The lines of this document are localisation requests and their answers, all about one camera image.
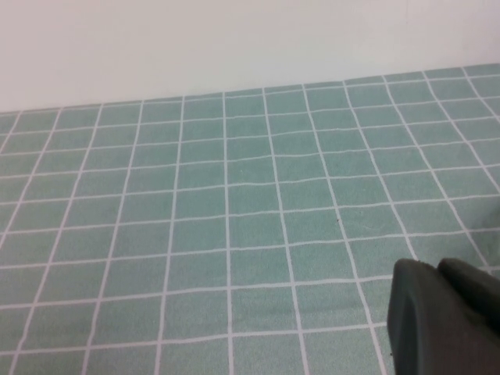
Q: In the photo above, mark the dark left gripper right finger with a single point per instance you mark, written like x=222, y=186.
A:
x=472, y=291

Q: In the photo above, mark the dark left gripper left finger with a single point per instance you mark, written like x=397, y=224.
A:
x=422, y=324

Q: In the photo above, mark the green white-grid tablecloth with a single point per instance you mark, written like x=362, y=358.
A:
x=218, y=218

